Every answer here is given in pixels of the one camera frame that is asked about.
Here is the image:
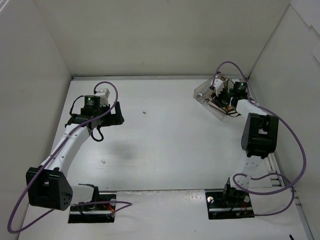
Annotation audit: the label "yellow needle nose pliers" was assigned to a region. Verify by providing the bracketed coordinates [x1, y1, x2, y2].
[225, 105, 235, 113]

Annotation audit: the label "large silver ratchet wrench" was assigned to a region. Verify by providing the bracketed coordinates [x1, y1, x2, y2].
[194, 71, 221, 101]

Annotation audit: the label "dark hex key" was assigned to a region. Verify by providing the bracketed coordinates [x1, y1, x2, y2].
[205, 99, 226, 114]

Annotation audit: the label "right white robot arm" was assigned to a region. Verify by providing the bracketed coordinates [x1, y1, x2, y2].
[215, 79, 279, 206]

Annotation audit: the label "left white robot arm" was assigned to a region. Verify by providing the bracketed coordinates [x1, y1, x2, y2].
[26, 95, 125, 211]

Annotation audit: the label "clear plastic organizer container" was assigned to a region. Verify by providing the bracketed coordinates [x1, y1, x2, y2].
[193, 71, 241, 121]

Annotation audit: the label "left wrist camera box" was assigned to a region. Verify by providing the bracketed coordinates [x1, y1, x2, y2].
[94, 88, 110, 107]

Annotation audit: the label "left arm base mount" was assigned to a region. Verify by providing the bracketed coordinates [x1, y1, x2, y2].
[68, 183, 117, 224]

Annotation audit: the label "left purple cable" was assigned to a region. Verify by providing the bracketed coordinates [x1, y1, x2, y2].
[7, 81, 133, 234]

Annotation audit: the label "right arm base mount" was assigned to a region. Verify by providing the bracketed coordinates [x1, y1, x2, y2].
[205, 179, 255, 220]

